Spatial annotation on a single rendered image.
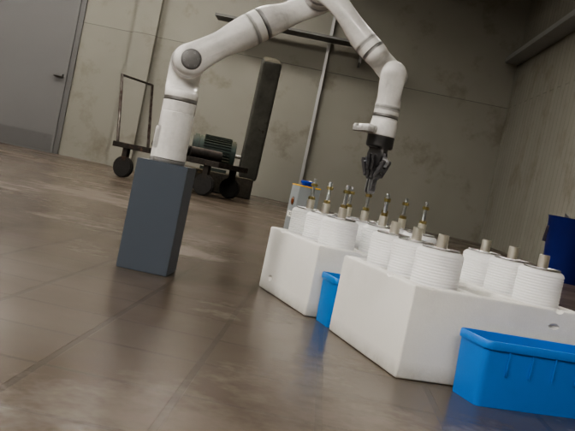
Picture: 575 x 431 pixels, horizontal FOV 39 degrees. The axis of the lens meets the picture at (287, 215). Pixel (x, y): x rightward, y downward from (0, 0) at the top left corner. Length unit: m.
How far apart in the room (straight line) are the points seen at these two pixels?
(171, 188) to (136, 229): 0.15
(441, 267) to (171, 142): 0.93
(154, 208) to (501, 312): 1.00
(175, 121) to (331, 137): 8.65
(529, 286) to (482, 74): 9.43
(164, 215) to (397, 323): 0.85
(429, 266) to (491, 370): 0.24
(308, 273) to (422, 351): 0.56
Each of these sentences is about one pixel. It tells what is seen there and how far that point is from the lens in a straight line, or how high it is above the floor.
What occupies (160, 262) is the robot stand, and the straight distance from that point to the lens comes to 2.23.
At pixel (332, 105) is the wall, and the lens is 10.88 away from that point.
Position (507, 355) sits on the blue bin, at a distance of 1.53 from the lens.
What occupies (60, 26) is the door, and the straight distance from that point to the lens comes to 11.53.
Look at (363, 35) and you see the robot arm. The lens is 2.30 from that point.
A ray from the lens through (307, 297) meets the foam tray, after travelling 2.05.
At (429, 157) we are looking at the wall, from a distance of 10.91.
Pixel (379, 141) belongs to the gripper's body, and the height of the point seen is 0.48.
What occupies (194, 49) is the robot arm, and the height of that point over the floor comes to 0.61.
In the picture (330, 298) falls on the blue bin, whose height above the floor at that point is 0.07.
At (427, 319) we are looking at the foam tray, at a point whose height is 0.12.
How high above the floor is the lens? 0.33
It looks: 3 degrees down
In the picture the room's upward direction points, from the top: 12 degrees clockwise
